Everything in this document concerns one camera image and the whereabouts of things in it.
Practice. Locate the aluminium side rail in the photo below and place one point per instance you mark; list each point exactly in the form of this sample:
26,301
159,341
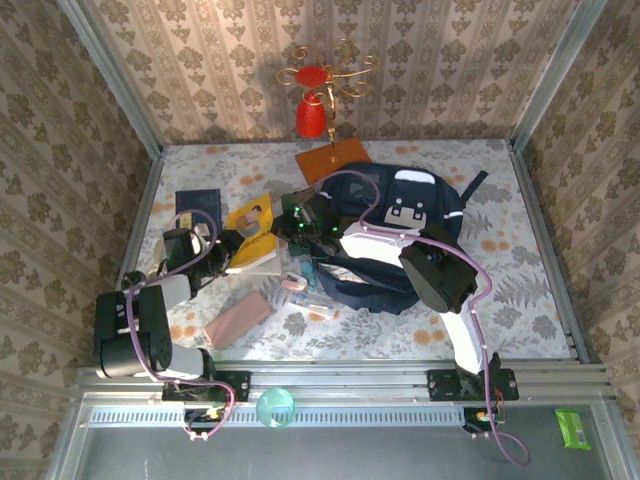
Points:
532,200
137,225

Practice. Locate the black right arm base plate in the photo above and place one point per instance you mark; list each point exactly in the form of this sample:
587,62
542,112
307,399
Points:
442,385

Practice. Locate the clear plastic pen packet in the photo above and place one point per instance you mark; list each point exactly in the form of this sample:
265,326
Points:
310,305

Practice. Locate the dark blue book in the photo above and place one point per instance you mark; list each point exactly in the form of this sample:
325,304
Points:
197,202

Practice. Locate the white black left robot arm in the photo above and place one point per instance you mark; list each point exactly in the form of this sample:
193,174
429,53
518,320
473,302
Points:
185,362

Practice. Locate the green snack packet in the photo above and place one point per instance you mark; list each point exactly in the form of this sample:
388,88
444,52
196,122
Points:
572,430

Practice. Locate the red wine glass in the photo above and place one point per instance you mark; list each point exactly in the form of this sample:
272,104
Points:
311,120

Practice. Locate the aluminium corner post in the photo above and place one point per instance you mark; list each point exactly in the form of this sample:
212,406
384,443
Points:
115,80
556,75

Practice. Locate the yellow book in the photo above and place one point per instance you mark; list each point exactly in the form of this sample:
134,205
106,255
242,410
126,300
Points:
255,235

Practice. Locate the small pink eraser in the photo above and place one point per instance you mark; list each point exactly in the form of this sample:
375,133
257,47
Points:
291,282

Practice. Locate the small black circuit board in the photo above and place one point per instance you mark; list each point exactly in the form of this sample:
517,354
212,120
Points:
200,420
472,422

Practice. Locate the floral tablecloth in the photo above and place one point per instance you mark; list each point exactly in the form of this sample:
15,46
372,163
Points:
375,340

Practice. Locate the navy blue backpack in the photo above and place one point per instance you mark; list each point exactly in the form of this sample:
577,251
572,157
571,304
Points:
350,285

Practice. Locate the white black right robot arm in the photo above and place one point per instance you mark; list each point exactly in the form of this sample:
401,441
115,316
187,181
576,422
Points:
370,245

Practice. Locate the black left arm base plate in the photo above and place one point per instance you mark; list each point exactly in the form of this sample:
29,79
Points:
240,385

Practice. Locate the long aluminium base rail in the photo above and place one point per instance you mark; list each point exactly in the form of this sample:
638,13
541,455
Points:
340,380

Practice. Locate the pink pencil case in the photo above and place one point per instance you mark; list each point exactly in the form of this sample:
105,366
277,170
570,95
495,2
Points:
235,322

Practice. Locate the dark green notebook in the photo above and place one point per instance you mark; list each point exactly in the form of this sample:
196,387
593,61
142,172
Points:
302,249

